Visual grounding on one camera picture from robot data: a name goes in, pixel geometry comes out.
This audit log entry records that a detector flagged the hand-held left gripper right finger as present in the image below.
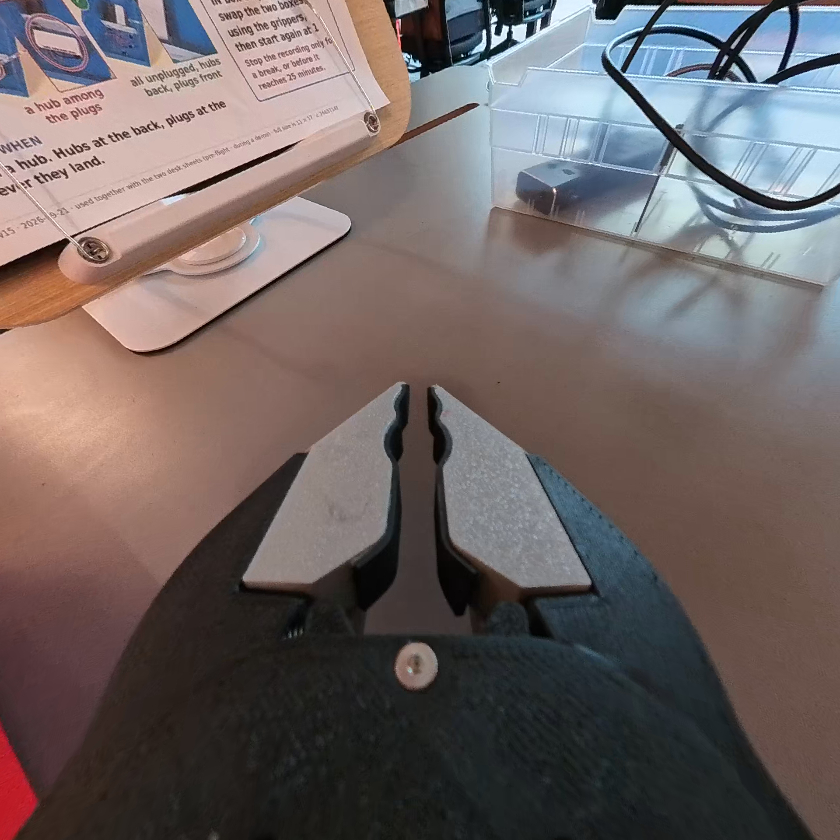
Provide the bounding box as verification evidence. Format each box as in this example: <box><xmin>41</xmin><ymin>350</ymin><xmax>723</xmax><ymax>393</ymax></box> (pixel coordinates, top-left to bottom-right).
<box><xmin>427</xmin><ymin>385</ymin><xmax>595</xmax><ymax>616</ymax></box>

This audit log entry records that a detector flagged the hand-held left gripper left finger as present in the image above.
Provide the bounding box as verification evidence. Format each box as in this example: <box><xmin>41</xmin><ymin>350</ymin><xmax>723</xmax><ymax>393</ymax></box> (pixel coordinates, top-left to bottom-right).
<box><xmin>240</xmin><ymin>382</ymin><xmax>412</xmax><ymax>613</ymax></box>

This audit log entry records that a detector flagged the clear plastic bin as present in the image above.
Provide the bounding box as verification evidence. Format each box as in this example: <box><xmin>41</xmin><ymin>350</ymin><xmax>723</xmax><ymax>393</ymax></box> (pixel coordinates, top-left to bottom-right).
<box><xmin>487</xmin><ymin>3</ymin><xmax>840</xmax><ymax>286</ymax></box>

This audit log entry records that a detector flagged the dark grey usb hub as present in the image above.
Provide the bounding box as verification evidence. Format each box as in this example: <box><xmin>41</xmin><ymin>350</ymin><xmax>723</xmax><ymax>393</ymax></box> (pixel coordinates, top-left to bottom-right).
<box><xmin>515</xmin><ymin>163</ymin><xmax>651</xmax><ymax>216</ymax></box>

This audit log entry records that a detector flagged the red plastic bin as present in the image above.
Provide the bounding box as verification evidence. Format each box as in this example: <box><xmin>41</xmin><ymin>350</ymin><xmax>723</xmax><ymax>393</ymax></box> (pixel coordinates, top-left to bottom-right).
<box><xmin>0</xmin><ymin>717</ymin><xmax>42</xmax><ymax>837</ymax></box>

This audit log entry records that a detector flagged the printed instruction sheet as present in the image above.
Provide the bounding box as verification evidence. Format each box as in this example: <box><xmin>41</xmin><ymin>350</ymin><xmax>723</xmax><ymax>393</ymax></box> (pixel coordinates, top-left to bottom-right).
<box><xmin>0</xmin><ymin>0</ymin><xmax>391</xmax><ymax>266</ymax></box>

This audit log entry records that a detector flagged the black cable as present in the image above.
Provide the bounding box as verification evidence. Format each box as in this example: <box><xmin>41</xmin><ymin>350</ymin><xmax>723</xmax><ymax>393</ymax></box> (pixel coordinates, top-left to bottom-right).
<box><xmin>602</xmin><ymin>0</ymin><xmax>840</xmax><ymax>212</ymax></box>

